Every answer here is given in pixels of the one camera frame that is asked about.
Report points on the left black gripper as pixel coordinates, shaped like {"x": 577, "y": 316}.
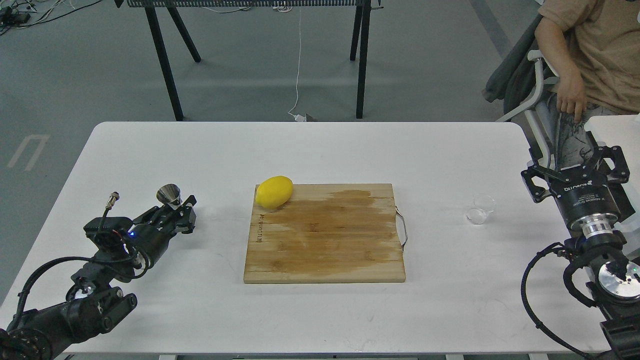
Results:
{"x": 153, "y": 229}

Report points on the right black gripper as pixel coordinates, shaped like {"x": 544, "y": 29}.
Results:
{"x": 582, "y": 197}

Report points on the steel double jigger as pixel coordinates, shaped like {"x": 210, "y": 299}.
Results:
{"x": 169, "y": 195}

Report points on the small clear glass cup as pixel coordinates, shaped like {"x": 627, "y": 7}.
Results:
{"x": 482, "y": 206}

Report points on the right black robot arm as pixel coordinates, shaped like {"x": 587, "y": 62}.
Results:
{"x": 598, "y": 274}

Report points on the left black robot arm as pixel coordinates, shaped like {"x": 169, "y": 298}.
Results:
{"x": 126, "y": 250}

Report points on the yellow lemon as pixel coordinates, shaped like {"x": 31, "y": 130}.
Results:
{"x": 274, "y": 192}

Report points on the grey office chair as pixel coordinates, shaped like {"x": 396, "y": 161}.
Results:
{"x": 523, "y": 82}

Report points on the person in tan shirt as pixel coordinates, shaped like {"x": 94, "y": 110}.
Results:
{"x": 594, "y": 46}

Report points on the wooden cutting board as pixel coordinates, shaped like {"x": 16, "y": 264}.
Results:
{"x": 327, "y": 234}

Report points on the black metal frame table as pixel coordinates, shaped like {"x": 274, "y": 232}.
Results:
{"x": 198, "y": 44}

